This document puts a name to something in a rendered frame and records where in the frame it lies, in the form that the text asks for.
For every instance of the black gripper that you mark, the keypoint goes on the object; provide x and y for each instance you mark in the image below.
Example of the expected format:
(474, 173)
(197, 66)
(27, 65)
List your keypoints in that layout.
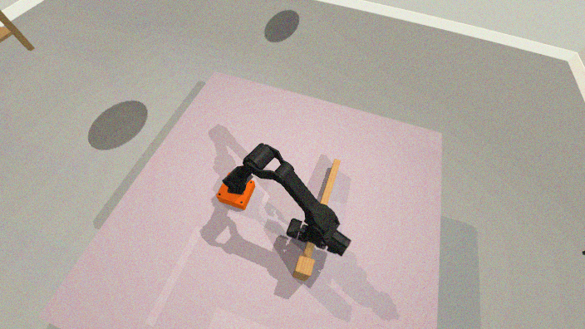
(304, 236)

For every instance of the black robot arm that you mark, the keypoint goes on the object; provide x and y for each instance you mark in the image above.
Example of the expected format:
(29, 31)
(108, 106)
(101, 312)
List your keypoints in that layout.
(321, 220)

